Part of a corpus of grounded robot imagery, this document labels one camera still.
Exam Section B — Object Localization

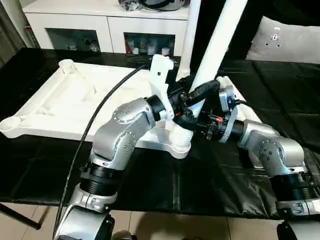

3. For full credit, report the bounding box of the white plastic table top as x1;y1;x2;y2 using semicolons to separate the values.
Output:
0;59;193;161

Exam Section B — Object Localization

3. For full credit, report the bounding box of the grey cushion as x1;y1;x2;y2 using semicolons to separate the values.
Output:
246;16;320;65

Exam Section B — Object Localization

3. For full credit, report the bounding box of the white glass-door cabinet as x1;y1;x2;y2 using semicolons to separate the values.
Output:
22;0;192;56

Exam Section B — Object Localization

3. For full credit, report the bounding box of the black table mat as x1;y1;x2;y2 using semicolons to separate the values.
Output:
0;47;320;221

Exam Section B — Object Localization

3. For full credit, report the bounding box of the white plastic table leg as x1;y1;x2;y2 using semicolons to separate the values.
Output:
171;0;249;150
179;0;202;81
225;77;262;123
216;76;236;101

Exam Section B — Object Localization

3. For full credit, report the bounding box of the black cabinet with yellow label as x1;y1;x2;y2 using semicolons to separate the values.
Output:
192;0;281;63

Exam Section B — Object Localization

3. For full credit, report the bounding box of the grey curtain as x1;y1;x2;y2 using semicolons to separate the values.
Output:
0;0;26;66

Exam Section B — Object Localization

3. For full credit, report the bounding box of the black table frame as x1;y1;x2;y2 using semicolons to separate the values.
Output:
0;202;43;231

